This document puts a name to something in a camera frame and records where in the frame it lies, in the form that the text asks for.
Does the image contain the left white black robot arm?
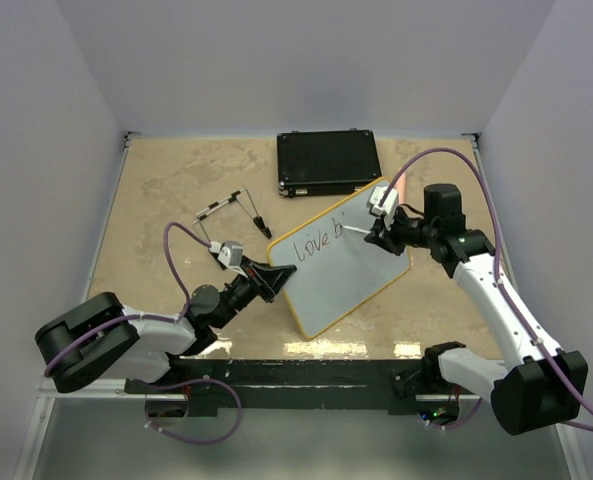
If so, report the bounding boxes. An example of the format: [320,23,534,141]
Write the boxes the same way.
[35,257,297,393]

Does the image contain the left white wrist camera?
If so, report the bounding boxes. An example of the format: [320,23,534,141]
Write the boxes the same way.
[208,241,244,271]

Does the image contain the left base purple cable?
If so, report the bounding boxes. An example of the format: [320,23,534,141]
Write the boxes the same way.
[144,378,243,445]

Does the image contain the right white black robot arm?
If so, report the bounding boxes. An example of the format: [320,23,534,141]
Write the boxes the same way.
[365,184,588,435]

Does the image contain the aluminium frame rails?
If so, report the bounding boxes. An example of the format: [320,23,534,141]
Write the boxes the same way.
[13,130,590,480]

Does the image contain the black hard case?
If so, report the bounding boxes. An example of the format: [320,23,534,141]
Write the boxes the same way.
[276,129,382,198]

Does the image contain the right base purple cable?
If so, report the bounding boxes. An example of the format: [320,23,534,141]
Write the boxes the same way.
[423,394,483,432]

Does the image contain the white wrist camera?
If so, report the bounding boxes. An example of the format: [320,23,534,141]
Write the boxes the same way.
[208,241,244,271]
[367,186,400,226]

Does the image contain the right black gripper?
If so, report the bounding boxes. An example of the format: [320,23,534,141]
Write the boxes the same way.
[366,204,438,256]

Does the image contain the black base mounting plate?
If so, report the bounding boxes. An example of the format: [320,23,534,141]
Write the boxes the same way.
[125,358,475,416]

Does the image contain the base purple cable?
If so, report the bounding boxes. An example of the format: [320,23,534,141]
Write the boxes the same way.
[144,378,243,445]
[423,394,483,432]

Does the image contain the pink microphone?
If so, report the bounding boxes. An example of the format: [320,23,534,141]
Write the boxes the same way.
[395,173,407,203]

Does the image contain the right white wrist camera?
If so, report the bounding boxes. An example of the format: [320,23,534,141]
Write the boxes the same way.
[367,186,400,226]

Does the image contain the yellow framed whiteboard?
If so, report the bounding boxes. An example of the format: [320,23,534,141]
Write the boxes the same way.
[266,177,411,340]

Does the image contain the red white marker pen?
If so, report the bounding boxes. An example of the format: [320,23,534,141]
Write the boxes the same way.
[342,225,371,236]

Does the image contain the wire whiteboard stand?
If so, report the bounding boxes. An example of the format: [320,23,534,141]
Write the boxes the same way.
[191,188,272,259]

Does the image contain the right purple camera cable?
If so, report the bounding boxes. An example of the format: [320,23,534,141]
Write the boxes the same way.
[381,147,593,435]

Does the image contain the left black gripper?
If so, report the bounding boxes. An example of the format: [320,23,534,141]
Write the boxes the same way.
[214,256,296,329]

